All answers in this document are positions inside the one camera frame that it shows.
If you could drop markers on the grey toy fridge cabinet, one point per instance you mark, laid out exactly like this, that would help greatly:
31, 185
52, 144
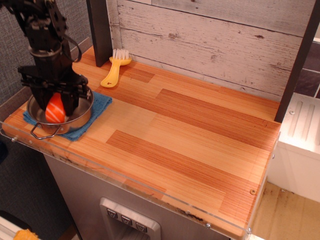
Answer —
82, 193

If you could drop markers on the yellow brush white bristles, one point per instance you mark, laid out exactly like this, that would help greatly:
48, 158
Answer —
119, 58

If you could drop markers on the orange salmon sushi toy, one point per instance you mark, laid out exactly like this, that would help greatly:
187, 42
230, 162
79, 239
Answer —
55, 112

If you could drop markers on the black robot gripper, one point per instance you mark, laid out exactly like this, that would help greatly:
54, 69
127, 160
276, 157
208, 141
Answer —
53, 73

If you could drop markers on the dark right upright post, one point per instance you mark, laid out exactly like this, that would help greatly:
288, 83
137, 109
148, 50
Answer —
302, 54

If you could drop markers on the clear acrylic edge guard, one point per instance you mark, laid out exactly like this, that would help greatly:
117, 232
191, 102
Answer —
212, 176

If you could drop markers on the silver dispenser panel with buttons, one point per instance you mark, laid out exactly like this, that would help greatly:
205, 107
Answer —
122, 223

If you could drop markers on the yellow object bottom left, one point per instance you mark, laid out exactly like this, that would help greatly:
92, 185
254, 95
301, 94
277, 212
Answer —
25, 234

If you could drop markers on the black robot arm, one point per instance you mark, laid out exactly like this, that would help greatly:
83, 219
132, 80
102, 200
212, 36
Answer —
45, 28

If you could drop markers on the stainless steel pot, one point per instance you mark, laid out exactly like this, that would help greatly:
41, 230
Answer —
77, 120

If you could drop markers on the dark upright post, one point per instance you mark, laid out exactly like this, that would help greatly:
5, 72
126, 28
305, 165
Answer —
100, 30
302, 54

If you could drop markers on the blue folded cloth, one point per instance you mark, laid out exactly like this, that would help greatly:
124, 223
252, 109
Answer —
100, 104

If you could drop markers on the white cabinet at right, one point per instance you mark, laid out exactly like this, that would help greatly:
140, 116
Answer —
295, 164

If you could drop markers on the dark left upright post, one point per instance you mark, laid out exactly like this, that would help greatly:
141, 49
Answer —
100, 30

